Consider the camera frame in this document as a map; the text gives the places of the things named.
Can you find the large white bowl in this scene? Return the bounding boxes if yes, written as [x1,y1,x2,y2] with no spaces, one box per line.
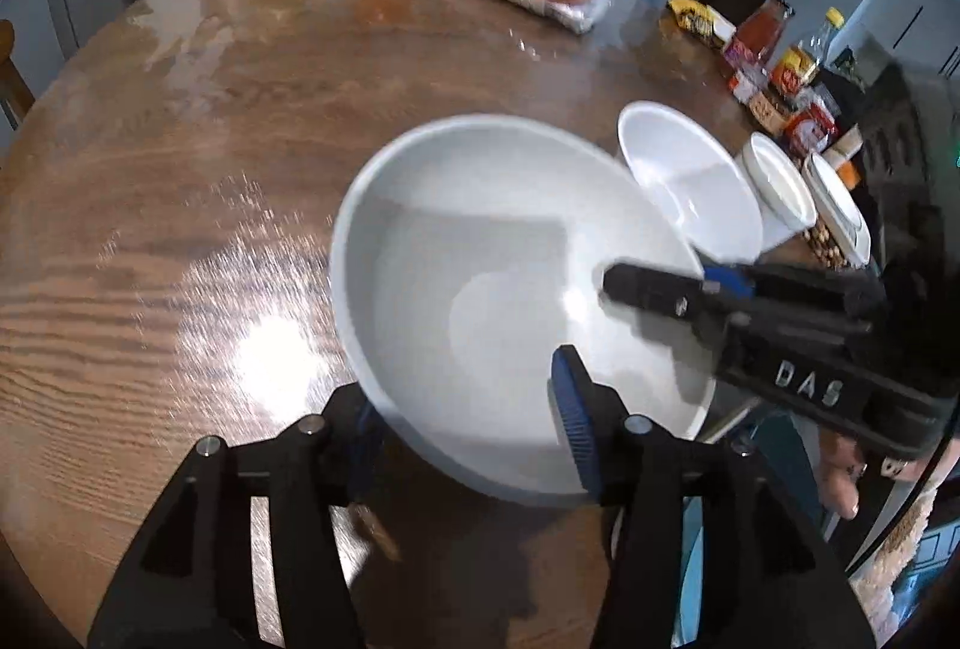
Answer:
[330,113,719,507]

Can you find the medium white bowl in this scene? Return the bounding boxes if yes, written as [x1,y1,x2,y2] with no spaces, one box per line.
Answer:
[616,100,764,264]

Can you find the brown plush mat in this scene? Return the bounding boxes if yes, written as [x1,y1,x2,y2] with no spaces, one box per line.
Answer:
[847,484,947,642]

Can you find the wooden chair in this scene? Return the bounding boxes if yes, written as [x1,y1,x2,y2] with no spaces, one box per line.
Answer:
[0,19,37,132]

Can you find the brown sauce jar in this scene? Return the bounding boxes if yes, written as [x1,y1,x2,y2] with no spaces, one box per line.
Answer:
[750,86,794,128]

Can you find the small white bowl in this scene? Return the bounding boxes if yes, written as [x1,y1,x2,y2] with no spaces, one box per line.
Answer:
[739,133,818,256]

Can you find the yellow snack packet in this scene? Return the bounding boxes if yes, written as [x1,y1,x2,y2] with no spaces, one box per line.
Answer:
[667,0,736,47]

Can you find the white rectangular dish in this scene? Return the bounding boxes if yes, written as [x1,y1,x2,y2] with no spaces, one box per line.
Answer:
[801,152,872,267]

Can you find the person's right hand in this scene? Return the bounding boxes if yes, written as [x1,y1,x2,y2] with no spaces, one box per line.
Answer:
[816,431,872,522]

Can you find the red sauce bottle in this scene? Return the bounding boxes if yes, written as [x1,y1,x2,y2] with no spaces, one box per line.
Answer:
[724,0,796,72]

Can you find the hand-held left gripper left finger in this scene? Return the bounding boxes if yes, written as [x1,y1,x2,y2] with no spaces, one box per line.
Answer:
[86,382,392,649]

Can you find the white wall cabinets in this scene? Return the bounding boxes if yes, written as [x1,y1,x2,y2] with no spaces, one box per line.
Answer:
[825,0,960,95]

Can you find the red label jar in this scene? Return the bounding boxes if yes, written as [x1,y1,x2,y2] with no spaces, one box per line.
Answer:
[784,104,839,158]

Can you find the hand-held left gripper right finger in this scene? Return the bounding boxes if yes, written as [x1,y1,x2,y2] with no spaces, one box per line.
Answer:
[547,345,878,649]

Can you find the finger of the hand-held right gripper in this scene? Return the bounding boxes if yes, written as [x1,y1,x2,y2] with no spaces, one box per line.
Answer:
[602,261,752,336]
[702,263,891,321]

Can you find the yellow cap oil bottle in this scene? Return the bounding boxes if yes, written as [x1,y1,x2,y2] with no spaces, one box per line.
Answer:
[771,7,846,95]

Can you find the black cloth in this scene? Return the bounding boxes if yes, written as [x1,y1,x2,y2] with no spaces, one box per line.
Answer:
[855,64,960,290]

